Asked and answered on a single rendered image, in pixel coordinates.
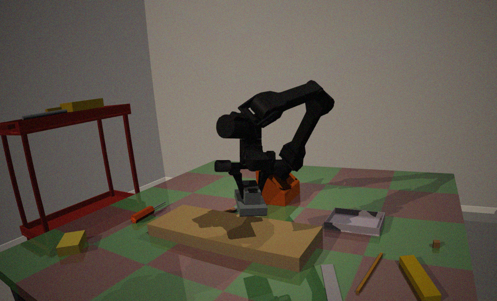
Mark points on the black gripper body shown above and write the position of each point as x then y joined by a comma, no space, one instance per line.
227,166

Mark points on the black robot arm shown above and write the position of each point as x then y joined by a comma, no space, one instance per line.
268,107

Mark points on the yellow rectangular bar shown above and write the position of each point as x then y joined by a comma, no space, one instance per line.
423,285

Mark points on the tan wooden floor panel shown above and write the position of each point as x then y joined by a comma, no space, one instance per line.
282,244

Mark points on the yellow box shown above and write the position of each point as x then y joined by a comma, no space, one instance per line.
71,243

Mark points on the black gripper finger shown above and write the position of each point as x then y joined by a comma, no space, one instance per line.
262,179
238,179

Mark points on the grey flat bar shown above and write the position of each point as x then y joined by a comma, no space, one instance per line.
331,284

